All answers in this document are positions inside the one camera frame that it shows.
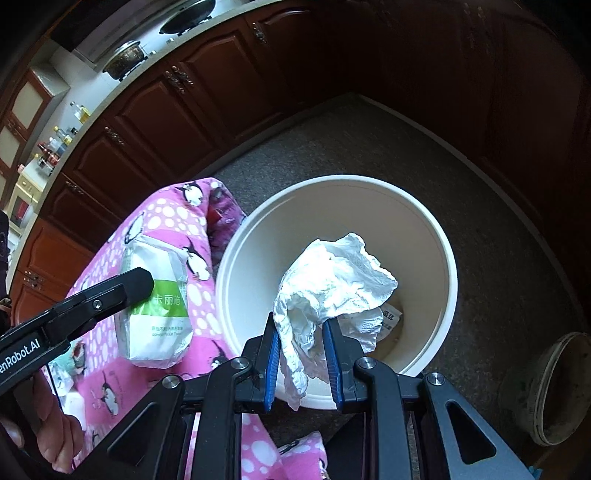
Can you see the steel pot with lid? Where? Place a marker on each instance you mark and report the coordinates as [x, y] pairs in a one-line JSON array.
[[123, 60]]

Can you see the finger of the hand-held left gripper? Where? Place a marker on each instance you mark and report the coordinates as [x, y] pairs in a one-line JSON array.
[[115, 290]]

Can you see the dark purple printed bag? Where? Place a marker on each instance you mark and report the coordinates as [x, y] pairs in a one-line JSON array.
[[224, 217]]

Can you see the wooden wall cabinet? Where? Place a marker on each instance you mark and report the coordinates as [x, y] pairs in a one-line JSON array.
[[25, 115]]

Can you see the cream countertop appliance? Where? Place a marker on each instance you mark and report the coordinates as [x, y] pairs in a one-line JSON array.
[[25, 203]]

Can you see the white plastic bin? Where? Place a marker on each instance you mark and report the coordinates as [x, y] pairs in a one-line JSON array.
[[277, 230]]

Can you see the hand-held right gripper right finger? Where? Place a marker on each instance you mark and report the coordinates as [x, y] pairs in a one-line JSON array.
[[333, 369]]

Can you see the dark wooden cabinets under window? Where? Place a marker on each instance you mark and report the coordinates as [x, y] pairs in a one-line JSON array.
[[508, 92]]

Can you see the white tissue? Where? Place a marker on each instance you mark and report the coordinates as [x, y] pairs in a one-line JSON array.
[[337, 277]]

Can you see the person's left hand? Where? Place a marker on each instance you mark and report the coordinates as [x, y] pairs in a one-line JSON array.
[[53, 427]]

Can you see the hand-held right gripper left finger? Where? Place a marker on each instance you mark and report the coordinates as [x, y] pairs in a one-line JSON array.
[[272, 369]]

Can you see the white printed packet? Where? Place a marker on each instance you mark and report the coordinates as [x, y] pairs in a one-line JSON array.
[[387, 318]]

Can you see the pink penguin blanket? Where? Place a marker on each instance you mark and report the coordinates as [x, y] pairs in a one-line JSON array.
[[152, 221]]

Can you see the row of condiment bottles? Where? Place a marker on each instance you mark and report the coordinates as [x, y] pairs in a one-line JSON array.
[[60, 143]]

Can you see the dirty old bucket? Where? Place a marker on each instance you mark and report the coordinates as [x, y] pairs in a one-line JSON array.
[[554, 392]]

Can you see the white green tissue pack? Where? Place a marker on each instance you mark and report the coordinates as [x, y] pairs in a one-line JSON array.
[[161, 332]]

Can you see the white gas stove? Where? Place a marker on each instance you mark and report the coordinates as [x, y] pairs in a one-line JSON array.
[[154, 44]]

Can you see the black wok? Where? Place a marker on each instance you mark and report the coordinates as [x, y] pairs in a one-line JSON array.
[[187, 14]]

